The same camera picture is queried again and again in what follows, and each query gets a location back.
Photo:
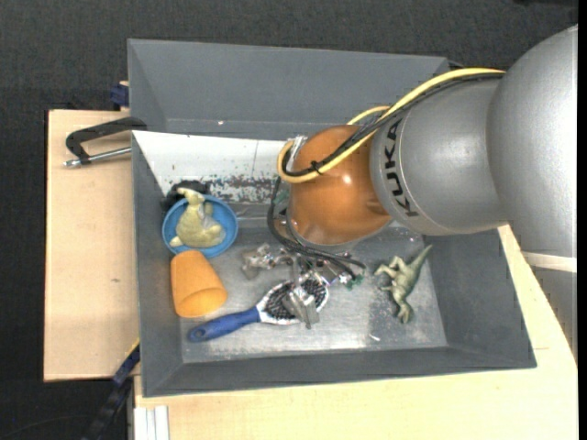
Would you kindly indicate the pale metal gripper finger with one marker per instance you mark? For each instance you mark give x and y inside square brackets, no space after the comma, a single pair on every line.
[291,304]
[311,309]

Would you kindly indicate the clear crumpled plastic thing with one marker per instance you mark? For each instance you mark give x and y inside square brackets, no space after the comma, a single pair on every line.
[257,259]

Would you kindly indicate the blue and white hairbrush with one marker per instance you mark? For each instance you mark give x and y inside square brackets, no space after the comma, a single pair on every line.
[229,323]

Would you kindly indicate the green toy dinosaur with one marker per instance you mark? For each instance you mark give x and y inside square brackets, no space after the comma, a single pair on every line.
[403,278]

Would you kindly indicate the orange plastic cup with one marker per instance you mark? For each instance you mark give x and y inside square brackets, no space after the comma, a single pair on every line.
[195,287]

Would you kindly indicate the blue round dish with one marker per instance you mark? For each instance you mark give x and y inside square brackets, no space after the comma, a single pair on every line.
[225,216]

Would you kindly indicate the yellow-green toy animal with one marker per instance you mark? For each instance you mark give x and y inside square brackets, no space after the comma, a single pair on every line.
[195,227]

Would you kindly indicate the grey metal bin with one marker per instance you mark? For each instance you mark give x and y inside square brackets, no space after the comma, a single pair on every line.
[293,85]

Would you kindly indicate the pale wood flat board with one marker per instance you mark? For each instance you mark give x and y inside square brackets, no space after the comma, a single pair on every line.
[87,255]

